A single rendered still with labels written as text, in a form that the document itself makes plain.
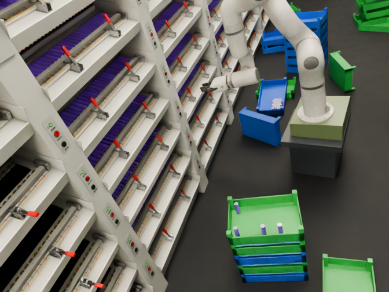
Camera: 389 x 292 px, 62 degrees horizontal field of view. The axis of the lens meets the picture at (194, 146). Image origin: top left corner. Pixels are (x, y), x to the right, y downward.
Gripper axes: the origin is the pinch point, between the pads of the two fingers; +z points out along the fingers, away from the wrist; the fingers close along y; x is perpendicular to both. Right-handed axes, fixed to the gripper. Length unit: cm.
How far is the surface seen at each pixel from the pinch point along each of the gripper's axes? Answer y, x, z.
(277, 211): -60, -36, -41
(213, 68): 38.5, -7.3, 10.1
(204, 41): 37.0, 12.9, 7.5
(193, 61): 12.1, 12.0, 6.3
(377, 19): 197, -71, -90
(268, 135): 20, -56, -17
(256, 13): 182, -25, 14
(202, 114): 10.9, -24.4, 16.9
